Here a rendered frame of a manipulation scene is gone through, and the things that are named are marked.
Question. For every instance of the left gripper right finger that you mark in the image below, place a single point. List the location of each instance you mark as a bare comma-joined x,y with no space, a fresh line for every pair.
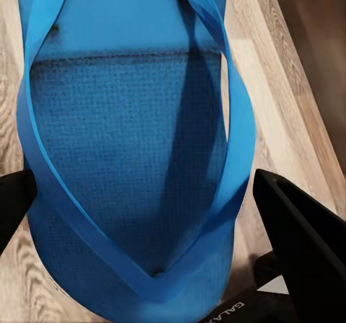
309,242

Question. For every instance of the bed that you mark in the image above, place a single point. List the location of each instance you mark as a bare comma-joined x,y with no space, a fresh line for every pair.
318,30

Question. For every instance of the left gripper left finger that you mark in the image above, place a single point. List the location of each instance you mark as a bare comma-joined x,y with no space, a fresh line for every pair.
17,192

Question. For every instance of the sandal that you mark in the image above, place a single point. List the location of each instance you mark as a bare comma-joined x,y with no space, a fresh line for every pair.
120,118

